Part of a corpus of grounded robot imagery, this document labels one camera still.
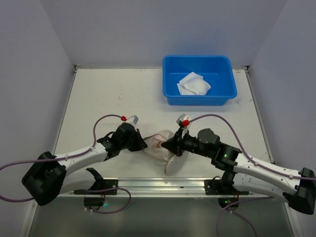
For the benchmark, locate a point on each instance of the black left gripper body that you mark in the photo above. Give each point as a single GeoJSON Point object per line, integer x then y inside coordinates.
{"type": "Point", "coordinates": [136, 141]}

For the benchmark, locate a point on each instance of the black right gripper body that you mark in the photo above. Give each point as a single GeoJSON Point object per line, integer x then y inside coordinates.
{"type": "Point", "coordinates": [177, 142]}

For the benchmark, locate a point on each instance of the white mesh laundry bag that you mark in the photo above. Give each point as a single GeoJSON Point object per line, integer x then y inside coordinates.
{"type": "Point", "coordinates": [172, 164]}

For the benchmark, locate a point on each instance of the white padded bra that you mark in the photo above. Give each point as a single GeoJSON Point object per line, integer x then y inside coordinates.
{"type": "Point", "coordinates": [193, 84]}

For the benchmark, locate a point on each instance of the pink beige bra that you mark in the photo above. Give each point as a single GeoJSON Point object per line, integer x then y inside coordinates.
{"type": "Point", "coordinates": [156, 140]}

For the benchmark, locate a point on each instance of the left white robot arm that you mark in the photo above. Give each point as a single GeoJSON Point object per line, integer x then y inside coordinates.
{"type": "Point", "coordinates": [52, 175]}

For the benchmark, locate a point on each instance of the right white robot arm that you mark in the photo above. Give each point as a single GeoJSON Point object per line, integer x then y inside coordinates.
{"type": "Point", "coordinates": [243, 173]}

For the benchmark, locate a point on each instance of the blue plastic bin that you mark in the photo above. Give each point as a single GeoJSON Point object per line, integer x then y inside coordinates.
{"type": "Point", "coordinates": [216, 70]}

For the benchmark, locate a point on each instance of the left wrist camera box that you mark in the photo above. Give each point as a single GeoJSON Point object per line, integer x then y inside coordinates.
{"type": "Point", "coordinates": [131, 120]}

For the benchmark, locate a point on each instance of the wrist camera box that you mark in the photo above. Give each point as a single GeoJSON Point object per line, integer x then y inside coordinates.
{"type": "Point", "coordinates": [184, 123]}
{"type": "Point", "coordinates": [131, 120]}

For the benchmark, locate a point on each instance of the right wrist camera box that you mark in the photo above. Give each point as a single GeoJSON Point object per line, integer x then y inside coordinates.
{"type": "Point", "coordinates": [184, 123]}

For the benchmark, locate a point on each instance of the aluminium front rail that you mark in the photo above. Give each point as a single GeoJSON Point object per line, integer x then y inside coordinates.
{"type": "Point", "coordinates": [158, 185]}

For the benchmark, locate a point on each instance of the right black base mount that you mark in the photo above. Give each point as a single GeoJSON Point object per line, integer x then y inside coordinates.
{"type": "Point", "coordinates": [228, 194]}

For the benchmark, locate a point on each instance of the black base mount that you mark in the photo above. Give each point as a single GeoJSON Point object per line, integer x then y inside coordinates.
{"type": "Point", "coordinates": [228, 194]}
{"type": "Point", "coordinates": [95, 201]}

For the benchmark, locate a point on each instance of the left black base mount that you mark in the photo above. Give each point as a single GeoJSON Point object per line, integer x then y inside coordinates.
{"type": "Point", "coordinates": [95, 201]}

